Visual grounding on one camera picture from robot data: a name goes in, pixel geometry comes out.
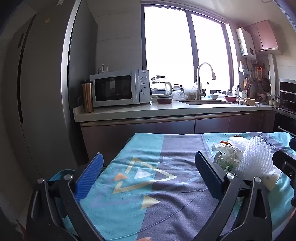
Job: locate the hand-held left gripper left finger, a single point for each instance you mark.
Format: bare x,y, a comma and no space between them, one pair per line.
89,178

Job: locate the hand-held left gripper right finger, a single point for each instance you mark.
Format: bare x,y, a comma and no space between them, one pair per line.
208,173

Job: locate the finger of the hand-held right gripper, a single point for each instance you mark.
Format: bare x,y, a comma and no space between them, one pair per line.
285,164

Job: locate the green label plastic bottle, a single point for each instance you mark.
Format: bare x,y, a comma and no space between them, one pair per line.
227,163

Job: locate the large white tissue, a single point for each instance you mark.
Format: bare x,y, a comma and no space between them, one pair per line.
227,151

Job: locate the white foam fruit net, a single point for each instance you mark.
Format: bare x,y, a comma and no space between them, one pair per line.
256,155

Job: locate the small white tissue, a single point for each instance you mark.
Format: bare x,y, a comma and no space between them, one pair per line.
238,141

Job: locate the small orange peel pieces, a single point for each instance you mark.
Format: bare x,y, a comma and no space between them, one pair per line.
225,142

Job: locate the printed teal blanket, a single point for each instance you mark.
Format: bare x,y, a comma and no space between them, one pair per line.
166,185

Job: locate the kitchen sink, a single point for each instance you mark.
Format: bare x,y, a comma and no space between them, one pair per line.
205,102

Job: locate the black steel oven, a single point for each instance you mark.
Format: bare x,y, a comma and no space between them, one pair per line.
288,92

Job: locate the cream ceramic dish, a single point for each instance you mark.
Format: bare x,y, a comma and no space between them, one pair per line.
248,101

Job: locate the kitchen counter with cabinets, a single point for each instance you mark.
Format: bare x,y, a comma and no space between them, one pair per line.
150,124

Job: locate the small white bowl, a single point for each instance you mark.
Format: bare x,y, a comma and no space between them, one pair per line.
214,96

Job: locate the red basin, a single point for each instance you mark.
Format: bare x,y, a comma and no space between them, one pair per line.
231,98

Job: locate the copper travel tumbler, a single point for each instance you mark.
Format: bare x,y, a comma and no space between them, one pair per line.
87,97

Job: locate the clear plastic bag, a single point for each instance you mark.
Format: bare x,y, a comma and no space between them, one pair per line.
179,94

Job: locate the dark red bowl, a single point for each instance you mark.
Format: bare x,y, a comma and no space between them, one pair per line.
164,99

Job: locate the hanging kitchen utensils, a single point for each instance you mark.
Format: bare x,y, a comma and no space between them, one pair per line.
259,76

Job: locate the steel kitchen faucet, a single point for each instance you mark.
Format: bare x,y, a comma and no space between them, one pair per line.
200,81

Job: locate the white microwave oven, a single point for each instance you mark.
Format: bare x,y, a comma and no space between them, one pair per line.
115,89

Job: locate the grey refrigerator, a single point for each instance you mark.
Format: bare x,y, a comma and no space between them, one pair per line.
41,92

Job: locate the glass electric kettle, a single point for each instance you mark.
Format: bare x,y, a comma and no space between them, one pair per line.
160,87

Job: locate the white figurine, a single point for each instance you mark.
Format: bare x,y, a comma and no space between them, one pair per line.
103,69

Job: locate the white water heater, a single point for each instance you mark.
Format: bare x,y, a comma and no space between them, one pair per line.
246,41

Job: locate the kitchen window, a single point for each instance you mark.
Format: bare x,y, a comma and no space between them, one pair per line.
185,46

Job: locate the pink wall cabinet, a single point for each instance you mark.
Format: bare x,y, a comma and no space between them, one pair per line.
263,34

